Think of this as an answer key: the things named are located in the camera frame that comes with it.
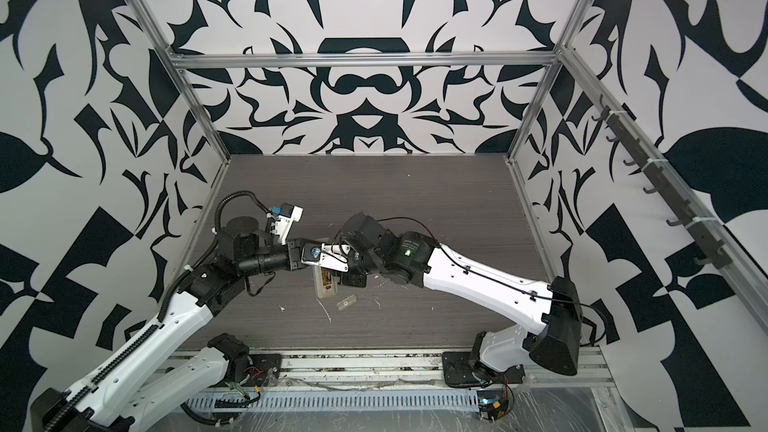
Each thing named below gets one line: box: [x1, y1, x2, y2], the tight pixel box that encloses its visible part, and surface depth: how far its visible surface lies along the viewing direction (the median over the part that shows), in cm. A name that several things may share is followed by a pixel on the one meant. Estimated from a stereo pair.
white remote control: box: [313, 265, 338, 299], surface depth 69 cm
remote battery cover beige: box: [336, 294, 358, 311], surface depth 87 cm
